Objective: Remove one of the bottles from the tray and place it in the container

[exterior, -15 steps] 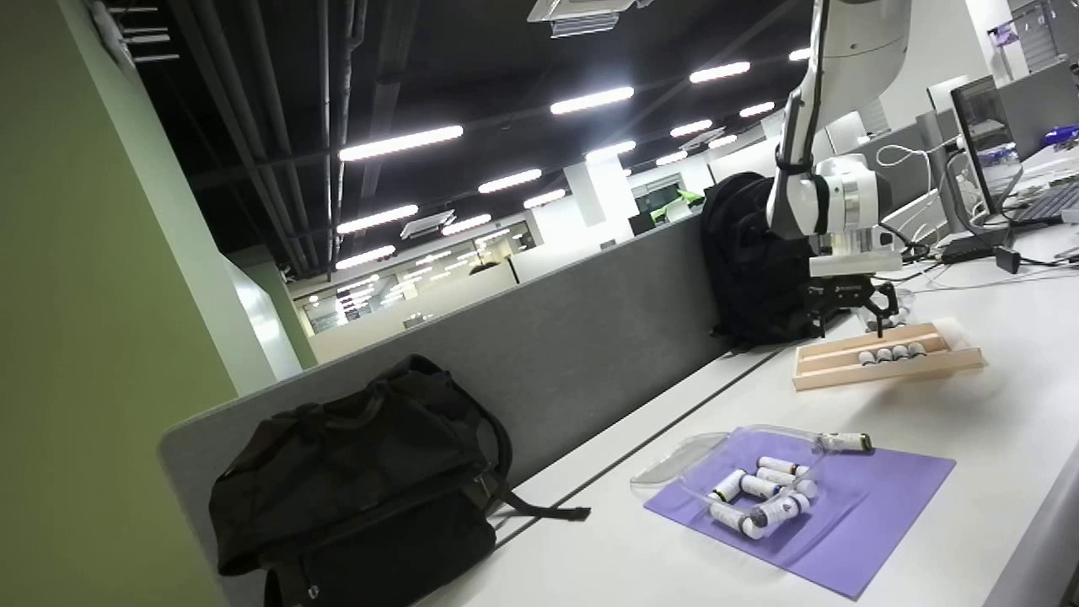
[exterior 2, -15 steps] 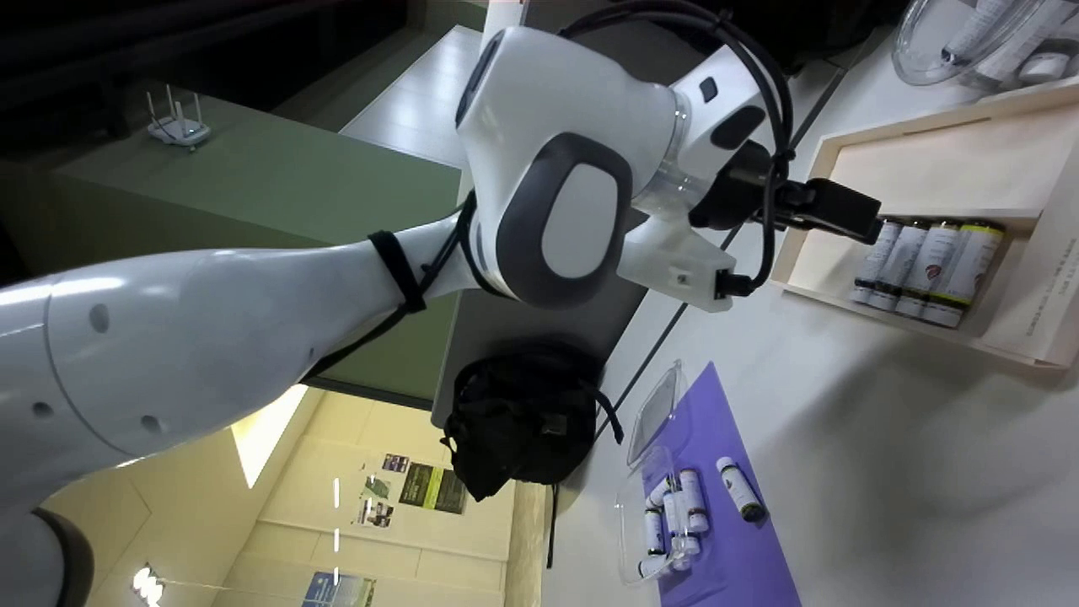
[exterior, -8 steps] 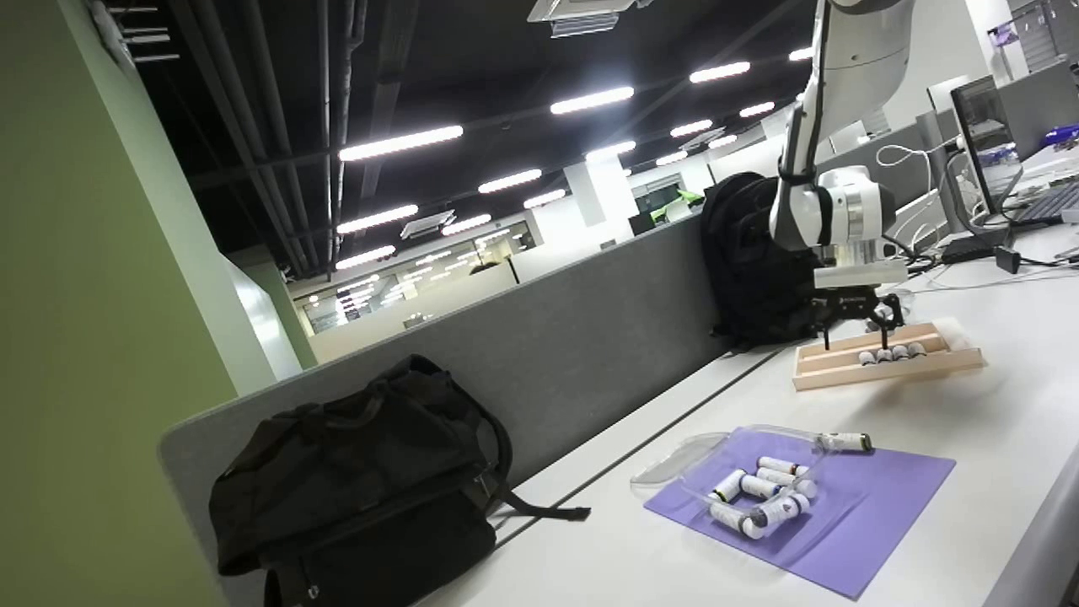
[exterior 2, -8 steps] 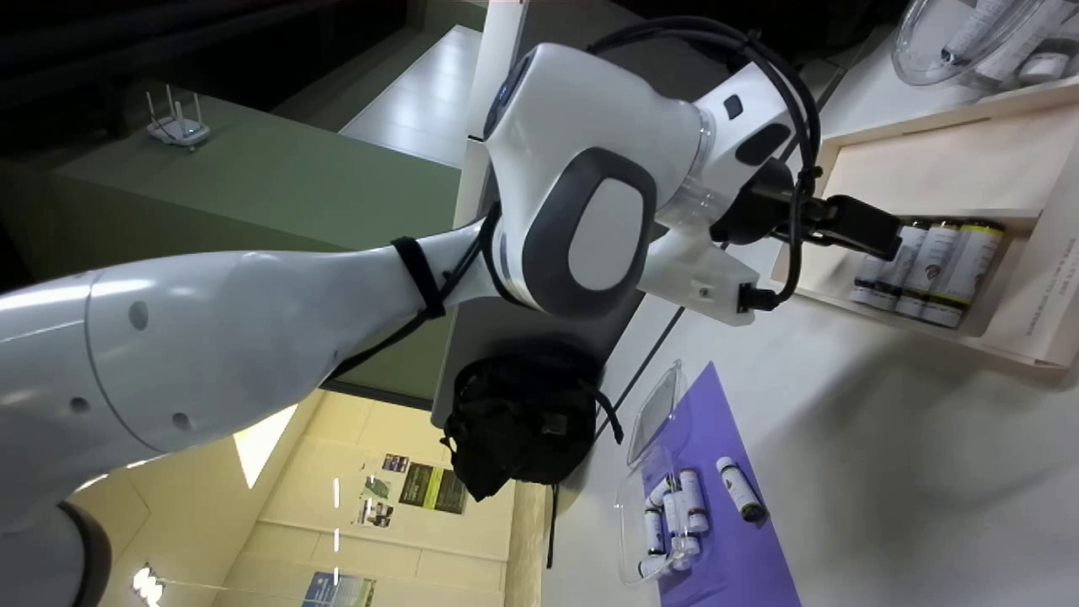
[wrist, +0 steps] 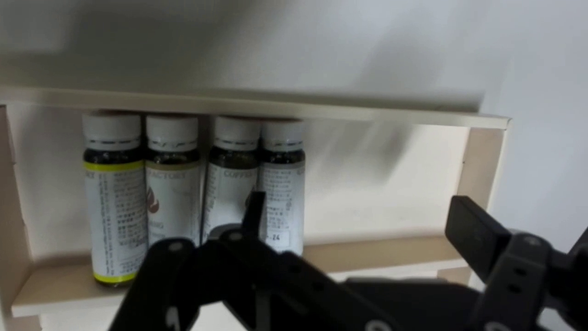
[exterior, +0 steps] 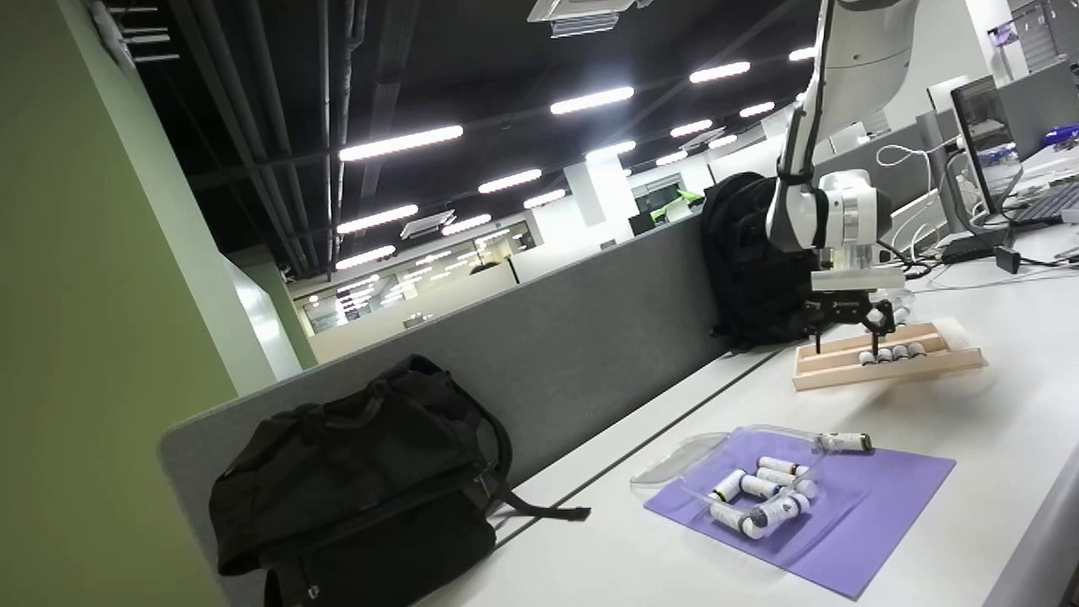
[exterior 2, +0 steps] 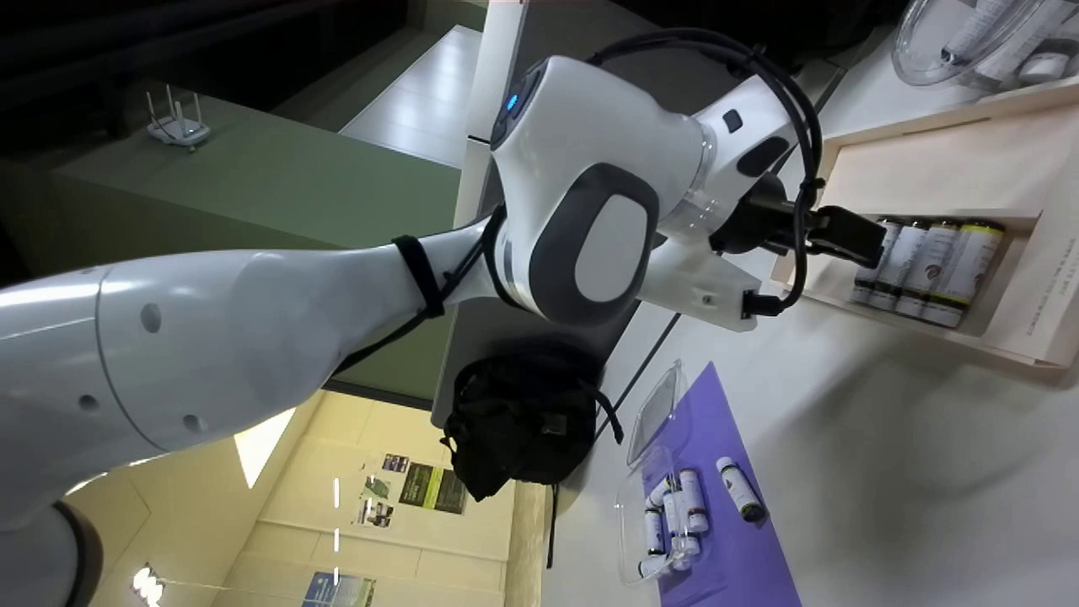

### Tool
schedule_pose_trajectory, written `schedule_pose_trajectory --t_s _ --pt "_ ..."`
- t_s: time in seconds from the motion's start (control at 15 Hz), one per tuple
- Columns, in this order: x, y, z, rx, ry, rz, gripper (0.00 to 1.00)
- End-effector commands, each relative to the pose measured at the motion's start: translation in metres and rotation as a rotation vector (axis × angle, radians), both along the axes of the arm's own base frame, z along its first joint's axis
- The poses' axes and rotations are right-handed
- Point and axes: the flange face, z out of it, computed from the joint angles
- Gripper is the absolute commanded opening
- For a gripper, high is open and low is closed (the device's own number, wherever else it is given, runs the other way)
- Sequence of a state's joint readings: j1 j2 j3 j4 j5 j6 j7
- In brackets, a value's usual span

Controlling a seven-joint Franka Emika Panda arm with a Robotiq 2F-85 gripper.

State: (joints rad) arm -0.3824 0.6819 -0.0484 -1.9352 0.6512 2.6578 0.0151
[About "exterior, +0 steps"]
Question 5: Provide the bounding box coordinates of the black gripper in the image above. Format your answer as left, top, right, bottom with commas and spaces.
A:
796, 288, 904, 348

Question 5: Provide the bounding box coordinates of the light wooden tray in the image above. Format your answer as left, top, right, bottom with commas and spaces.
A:
790, 322, 990, 396

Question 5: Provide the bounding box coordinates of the clear plastic bag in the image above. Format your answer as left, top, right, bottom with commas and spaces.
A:
935, 315, 998, 376

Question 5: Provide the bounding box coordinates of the black backpack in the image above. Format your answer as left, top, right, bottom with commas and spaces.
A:
697, 170, 830, 350

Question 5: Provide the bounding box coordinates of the purple paper mat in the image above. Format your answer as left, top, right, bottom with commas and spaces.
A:
642, 425, 961, 605

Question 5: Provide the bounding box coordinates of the white cylindrical pieces pile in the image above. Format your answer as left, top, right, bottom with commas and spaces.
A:
626, 423, 862, 571

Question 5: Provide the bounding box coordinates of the black computer monitor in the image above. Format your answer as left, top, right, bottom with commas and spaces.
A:
948, 71, 1022, 227

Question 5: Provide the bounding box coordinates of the silver laptop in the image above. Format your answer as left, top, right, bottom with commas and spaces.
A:
998, 147, 1079, 229

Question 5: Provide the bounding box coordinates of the long ceiling light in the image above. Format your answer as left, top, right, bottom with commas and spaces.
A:
684, 57, 757, 89
332, 198, 423, 239
668, 116, 720, 142
475, 165, 545, 198
437, 209, 495, 239
332, 243, 400, 277
545, 81, 642, 121
333, 121, 468, 170

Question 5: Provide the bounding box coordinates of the grey desk divider panel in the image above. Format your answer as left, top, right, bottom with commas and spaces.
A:
156, 214, 790, 607

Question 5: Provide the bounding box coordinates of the white ceiling air vent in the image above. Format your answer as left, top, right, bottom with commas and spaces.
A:
524, 0, 659, 43

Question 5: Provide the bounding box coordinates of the black duffel bag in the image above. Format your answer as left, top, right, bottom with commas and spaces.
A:
206, 354, 593, 607

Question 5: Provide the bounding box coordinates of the black desk cable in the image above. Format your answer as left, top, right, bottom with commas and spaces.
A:
990, 247, 1079, 277

